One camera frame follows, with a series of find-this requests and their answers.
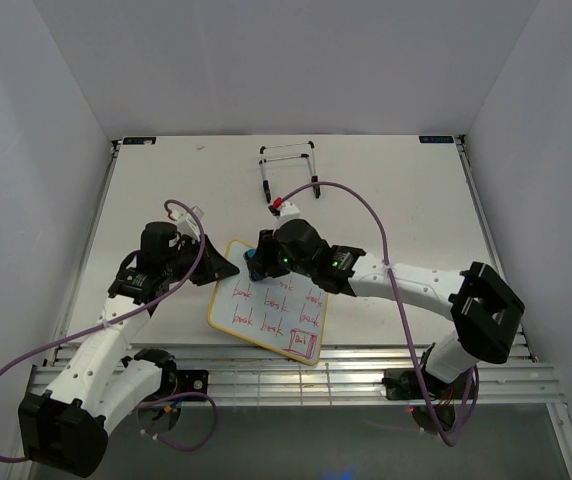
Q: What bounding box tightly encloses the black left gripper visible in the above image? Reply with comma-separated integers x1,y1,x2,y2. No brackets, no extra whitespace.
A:
164,234,239,286

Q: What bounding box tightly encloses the blue bone-shaped whiteboard eraser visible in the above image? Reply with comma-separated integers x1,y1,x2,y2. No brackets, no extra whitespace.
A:
243,249,264,282

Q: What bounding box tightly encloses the yellow-framed whiteboard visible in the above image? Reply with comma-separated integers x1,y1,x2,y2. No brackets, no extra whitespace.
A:
208,239,328,366

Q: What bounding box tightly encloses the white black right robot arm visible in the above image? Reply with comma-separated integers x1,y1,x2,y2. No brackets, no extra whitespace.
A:
244,219,525,397

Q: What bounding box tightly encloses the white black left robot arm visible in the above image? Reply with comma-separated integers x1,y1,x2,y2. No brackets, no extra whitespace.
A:
18,221,240,478

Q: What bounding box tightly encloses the black metal whiteboard stand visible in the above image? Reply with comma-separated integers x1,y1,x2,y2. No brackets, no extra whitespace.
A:
258,140,319,204

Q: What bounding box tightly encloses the blue label sticker left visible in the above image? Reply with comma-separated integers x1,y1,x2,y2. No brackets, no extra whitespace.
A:
122,137,157,146

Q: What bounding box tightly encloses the blue label sticker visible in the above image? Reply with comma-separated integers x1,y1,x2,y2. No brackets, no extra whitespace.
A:
122,137,157,146
418,135,454,144

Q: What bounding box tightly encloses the blue label sticker right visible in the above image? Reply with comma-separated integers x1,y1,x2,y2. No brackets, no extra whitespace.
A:
418,135,454,144

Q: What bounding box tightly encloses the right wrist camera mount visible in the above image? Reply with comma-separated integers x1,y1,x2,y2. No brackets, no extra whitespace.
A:
268,197,300,223

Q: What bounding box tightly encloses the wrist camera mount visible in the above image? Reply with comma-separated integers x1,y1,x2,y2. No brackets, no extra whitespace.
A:
165,205,200,240
268,197,300,223

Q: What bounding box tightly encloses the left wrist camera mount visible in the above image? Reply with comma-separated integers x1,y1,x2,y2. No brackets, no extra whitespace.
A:
165,205,200,240

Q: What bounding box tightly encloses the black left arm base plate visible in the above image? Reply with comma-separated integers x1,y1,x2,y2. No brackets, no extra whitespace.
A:
170,369,210,404

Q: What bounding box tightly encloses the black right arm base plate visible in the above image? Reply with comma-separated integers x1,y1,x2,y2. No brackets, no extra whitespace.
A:
381,368,467,400

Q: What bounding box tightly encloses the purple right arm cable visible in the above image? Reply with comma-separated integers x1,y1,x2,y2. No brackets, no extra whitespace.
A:
278,181,481,447

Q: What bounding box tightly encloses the aluminium table edge rail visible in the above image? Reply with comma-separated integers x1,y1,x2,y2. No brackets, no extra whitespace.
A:
23,344,567,409

